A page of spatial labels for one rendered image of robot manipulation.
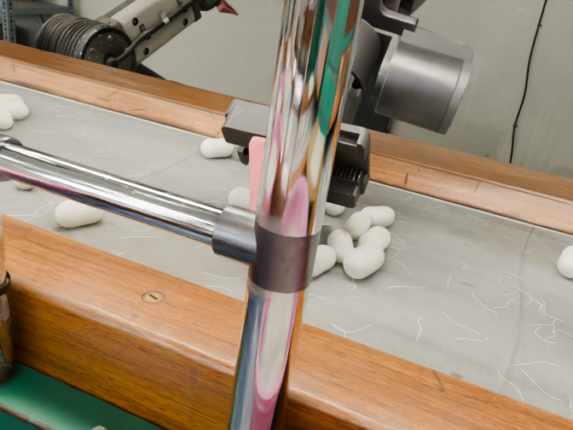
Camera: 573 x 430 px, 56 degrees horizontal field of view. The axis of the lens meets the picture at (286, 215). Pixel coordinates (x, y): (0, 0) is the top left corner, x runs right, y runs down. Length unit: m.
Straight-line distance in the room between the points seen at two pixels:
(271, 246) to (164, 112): 0.50
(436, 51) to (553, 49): 1.98
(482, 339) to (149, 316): 0.20
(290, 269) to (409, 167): 0.41
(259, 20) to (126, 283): 2.43
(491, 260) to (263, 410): 0.29
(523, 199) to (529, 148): 1.90
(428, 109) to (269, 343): 0.26
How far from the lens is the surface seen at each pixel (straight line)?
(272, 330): 0.20
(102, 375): 0.30
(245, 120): 0.38
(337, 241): 0.39
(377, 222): 0.46
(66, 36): 1.03
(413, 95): 0.42
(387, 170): 0.58
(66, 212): 0.40
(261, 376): 0.21
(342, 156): 0.39
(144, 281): 0.31
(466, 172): 0.59
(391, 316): 0.36
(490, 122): 2.46
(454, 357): 0.34
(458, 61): 0.43
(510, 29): 2.42
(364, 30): 0.44
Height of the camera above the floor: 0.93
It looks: 24 degrees down
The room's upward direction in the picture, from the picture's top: 9 degrees clockwise
